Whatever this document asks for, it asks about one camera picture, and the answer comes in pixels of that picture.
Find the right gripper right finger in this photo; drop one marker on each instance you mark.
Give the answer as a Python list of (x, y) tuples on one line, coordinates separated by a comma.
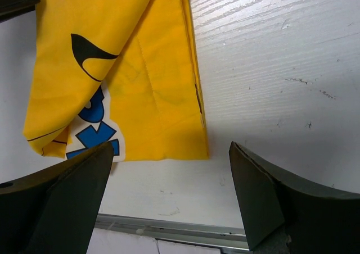
[(285, 213)]

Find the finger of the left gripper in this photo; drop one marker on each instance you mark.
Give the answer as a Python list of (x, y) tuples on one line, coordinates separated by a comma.
[(14, 8)]

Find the yellow printed cloth napkin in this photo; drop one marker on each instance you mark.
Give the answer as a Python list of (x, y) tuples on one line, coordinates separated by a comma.
[(117, 71)]

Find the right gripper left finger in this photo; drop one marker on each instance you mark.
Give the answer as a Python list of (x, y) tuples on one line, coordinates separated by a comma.
[(55, 209)]

